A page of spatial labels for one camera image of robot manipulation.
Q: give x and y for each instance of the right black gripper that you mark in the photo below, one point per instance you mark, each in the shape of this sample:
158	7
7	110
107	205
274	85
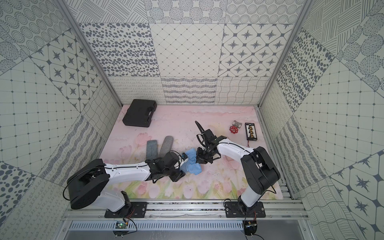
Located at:
200	159

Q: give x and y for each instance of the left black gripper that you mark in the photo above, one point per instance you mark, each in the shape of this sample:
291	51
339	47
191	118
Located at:
177	169

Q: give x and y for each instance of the blue microfiber cloth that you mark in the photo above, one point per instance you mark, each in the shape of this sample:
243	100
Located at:
190	165

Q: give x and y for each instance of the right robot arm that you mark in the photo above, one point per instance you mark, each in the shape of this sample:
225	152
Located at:
260	171

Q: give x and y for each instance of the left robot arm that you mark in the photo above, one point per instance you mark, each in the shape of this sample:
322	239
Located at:
89	185

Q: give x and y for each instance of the black plastic tool case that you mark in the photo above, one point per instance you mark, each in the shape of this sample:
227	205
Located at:
140	113

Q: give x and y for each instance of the black box with figures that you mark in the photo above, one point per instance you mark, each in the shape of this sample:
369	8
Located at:
251	134

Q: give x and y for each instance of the white vent grille strip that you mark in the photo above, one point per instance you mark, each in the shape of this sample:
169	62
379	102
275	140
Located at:
227	225

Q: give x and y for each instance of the left controller board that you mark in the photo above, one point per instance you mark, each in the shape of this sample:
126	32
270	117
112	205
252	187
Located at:
120	229

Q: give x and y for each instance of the controller board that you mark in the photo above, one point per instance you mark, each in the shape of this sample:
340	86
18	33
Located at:
250	227
120	229

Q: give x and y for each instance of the right controller board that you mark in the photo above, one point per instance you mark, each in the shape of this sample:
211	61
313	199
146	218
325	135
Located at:
250	227

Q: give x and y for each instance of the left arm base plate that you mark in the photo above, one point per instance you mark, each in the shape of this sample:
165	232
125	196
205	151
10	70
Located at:
133	210

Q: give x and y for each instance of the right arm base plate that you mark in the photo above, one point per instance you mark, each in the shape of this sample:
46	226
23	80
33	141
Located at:
244	209

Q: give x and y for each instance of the aluminium rail frame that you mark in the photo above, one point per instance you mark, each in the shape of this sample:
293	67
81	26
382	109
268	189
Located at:
195	210

